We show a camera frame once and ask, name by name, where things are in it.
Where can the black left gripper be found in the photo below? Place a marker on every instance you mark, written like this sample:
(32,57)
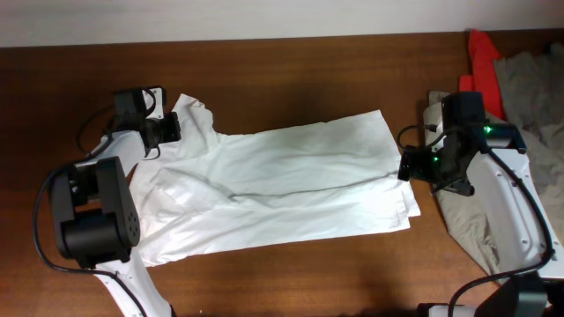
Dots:
(172,128)

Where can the white t-shirt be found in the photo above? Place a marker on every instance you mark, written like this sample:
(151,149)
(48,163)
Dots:
(210,192)

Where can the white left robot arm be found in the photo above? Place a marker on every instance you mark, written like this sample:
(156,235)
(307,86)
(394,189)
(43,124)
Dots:
(94,216)

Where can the grey-beige garment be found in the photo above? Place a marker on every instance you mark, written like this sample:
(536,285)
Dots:
(532,97)

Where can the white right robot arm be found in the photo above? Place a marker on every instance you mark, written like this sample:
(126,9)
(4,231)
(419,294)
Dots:
(499,173)

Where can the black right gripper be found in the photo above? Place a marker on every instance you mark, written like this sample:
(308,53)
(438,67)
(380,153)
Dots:
(405,165)

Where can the red garment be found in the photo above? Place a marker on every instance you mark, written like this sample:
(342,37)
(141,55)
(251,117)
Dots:
(483,79)

